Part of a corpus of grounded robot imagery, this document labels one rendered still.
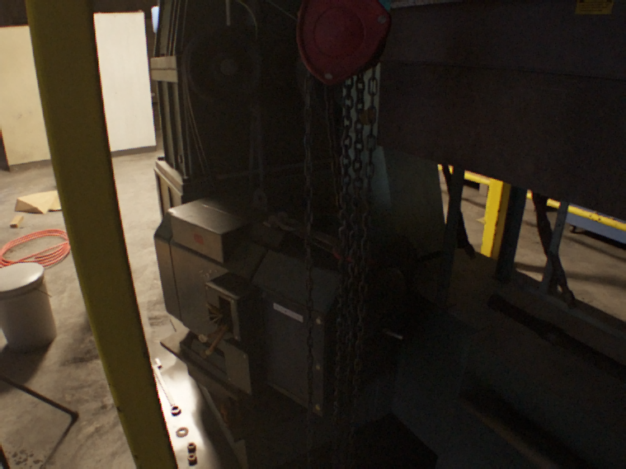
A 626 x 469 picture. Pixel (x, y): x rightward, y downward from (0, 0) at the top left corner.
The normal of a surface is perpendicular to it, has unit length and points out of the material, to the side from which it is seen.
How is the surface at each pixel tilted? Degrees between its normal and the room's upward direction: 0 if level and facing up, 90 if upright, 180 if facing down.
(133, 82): 90
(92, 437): 0
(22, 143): 90
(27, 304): 93
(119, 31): 90
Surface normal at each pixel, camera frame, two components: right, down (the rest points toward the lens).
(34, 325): 0.81, 0.27
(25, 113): 0.51, 0.34
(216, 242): -0.63, 0.30
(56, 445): 0.00, -0.92
